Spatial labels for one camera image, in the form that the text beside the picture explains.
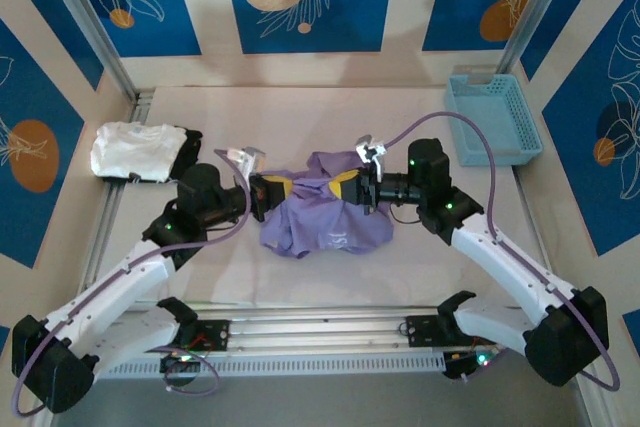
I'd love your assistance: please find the purple t-shirt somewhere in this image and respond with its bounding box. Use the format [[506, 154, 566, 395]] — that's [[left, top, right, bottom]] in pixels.
[[258, 149, 396, 261]]

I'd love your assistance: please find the light blue plastic basket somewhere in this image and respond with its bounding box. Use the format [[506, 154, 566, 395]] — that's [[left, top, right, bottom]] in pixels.
[[443, 71, 544, 168]]

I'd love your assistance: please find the folded black t-shirt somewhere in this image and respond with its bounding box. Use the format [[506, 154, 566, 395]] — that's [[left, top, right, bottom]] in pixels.
[[99, 128, 205, 184]]

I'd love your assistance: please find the folded white t-shirt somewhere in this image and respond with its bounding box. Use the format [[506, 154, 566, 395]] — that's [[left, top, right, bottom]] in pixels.
[[91, 121, 187, 183]]

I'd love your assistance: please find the white table mat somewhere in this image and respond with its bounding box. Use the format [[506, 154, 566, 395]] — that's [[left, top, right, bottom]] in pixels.
[[117, 85, 551, 308]]

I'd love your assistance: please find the black controller board with LED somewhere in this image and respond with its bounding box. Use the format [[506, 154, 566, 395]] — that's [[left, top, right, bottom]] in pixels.
[[159, 352, 201, 376], [442, 349, 499, 381]]

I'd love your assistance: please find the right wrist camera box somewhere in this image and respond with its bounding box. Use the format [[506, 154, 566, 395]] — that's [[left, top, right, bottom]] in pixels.
[[353, 134, 389, 181]]

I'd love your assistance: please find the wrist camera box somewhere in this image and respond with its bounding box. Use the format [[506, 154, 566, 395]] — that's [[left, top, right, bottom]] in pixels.
[[353, 134, 389, 181], [227, 145, 266, 181]]

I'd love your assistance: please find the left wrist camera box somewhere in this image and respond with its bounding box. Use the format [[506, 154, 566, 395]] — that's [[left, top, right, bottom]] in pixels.
[[227, 145, 266, 181]]

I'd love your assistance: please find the aluminium side rail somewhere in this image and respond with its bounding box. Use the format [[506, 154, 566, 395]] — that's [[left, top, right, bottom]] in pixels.
[[92, 90, 155, 268], [512, 166, 565, 308]]

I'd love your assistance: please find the wide aluminium frame rail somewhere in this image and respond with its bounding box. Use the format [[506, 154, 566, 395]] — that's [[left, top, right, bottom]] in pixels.
[[42, 304, 594, 361]]

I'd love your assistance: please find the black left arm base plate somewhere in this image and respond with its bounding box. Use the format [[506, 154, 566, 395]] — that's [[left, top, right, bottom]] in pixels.
[[138, 319, 231, 353]]

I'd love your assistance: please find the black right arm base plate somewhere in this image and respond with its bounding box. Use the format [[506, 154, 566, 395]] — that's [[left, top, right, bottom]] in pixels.
[[405, 314, 499, 348]]

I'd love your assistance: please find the white slotted cable duct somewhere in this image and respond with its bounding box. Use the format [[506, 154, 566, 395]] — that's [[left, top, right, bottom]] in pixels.
[[62, 352, 446, 381]]

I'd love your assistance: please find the aluminium frame post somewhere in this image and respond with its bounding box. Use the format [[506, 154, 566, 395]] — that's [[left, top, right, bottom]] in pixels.
[[34, 0, 139, 103], [488, 0, 574, 93]]

